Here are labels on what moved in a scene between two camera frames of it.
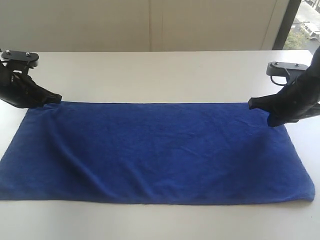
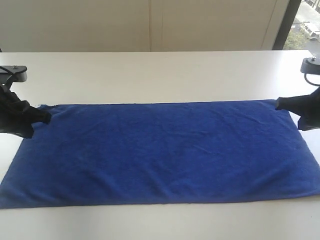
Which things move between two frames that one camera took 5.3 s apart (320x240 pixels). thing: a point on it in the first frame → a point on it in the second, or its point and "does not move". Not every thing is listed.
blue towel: [161, 153] does not move
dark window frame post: [286, 24] does not move
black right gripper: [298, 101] → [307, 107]
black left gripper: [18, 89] → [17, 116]
